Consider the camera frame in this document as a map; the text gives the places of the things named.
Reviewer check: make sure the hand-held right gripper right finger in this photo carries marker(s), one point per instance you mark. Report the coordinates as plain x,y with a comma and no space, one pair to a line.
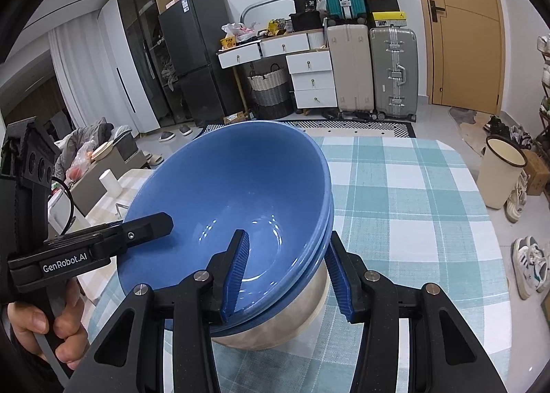
339,285

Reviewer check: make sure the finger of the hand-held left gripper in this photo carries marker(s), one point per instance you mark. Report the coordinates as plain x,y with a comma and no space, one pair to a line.
142,230

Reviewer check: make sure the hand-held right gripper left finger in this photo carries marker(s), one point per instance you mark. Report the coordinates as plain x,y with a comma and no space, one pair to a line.
234,277

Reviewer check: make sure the cream round plate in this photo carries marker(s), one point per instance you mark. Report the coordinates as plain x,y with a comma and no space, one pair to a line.
266,333

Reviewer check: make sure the person's left hand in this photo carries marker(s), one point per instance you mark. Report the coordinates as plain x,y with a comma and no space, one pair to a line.
30,320

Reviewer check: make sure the beige checked cloth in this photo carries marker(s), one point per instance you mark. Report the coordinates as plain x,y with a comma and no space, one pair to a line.
129,187

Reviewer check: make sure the white paper roll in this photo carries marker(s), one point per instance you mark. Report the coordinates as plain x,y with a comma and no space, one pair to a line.
109,182

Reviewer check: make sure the beige round basin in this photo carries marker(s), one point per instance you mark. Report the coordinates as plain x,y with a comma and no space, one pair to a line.
103,151

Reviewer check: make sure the grey slipper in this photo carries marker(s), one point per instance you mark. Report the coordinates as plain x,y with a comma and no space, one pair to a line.
166,136
184,130

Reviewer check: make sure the grey sofa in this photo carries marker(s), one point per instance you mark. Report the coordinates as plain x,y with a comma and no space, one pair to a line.
99,131

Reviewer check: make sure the teal checked tablecloth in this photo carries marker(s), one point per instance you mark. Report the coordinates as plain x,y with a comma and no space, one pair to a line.
408,212

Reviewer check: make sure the white curtain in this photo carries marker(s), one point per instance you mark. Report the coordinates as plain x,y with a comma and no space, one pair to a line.
73,75

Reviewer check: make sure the small cardboard box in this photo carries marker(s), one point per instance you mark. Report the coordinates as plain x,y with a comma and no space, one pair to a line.
235,118

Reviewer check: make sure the white wardrobe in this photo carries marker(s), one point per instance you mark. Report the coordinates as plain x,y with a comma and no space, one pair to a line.
124,75

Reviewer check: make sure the black refrigerator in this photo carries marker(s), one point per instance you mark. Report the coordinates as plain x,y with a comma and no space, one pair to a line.
197,53

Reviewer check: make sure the white green sneaker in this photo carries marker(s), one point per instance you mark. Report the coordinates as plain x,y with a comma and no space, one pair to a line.
542,266
524,268

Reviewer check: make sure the woven laundry basket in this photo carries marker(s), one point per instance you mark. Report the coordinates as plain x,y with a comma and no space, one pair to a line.
268,88

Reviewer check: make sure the cream trash bin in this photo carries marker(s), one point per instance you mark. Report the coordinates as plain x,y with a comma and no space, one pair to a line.
500,178

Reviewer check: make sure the dark glass cabinet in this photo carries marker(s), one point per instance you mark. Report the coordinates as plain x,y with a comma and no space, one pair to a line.
142,32

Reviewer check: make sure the white grey sneaker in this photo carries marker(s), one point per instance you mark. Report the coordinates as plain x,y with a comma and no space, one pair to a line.
517,199

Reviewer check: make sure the yellow instant noodle cup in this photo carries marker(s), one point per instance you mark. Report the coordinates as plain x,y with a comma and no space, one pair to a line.
228,44

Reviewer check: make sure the white desk with drawers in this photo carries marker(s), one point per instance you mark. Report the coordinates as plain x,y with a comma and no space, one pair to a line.
311,79

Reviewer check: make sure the beige suitcase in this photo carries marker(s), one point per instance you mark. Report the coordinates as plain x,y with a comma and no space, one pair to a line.
350,71

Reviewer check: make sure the white plastic bag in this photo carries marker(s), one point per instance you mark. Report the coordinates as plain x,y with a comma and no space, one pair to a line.
238,31

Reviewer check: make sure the silver suitcase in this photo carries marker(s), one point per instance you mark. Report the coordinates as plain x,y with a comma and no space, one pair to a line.
393,71

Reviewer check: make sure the pile of loose shoes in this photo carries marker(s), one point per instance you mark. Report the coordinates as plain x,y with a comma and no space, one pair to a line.
498,124

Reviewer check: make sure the brown cardboard box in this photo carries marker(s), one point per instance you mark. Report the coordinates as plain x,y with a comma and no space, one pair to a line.
537,172

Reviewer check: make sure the labelled cardboard box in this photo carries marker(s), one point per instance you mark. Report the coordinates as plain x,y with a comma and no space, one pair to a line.
177,1

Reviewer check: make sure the yellow snack packets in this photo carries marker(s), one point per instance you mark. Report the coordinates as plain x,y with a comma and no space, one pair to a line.
279,27

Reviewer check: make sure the white ribbed container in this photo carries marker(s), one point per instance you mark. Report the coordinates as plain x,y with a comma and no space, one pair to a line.
319,40

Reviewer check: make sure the grey metal pipe arch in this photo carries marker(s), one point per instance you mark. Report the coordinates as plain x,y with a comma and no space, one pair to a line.
262,2

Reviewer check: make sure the wooden shoe rack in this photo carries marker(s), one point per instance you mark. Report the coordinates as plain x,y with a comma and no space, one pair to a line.
542,118

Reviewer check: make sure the wooden door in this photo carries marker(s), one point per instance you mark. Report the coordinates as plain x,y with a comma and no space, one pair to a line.
468,53

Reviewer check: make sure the black storage box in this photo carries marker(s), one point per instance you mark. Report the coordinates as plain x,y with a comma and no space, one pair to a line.
306,20

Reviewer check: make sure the yellow shoe box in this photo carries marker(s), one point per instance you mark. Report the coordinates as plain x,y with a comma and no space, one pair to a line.
389,19

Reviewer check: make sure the plain black shoe box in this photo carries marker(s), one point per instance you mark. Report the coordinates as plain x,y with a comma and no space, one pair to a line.
382,5

